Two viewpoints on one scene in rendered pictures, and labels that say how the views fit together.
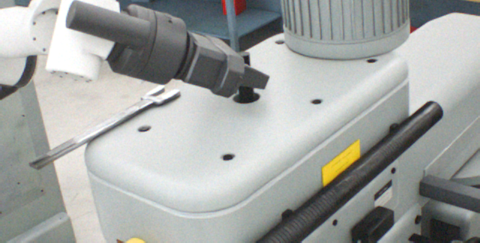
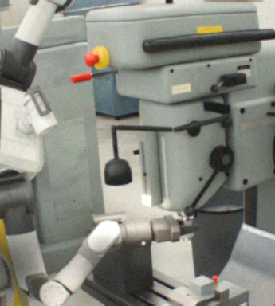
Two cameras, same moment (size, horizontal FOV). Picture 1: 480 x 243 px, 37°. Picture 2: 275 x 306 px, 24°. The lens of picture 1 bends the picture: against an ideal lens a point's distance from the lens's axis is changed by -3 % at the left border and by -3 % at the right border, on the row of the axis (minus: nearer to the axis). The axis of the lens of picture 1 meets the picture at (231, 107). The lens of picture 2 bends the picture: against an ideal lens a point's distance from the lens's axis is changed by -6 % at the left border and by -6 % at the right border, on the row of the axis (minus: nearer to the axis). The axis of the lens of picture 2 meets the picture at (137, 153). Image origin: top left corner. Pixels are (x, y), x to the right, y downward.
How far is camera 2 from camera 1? 0.98 m
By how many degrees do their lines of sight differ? 16
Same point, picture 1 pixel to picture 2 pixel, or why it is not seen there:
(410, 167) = (266, 69)
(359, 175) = (216, 35)
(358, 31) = not seen: outside the picture
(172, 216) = (115, 25)
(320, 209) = (190, 37)
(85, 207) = not seen: hidden behind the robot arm
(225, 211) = (138, 21)
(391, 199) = (250, 77)
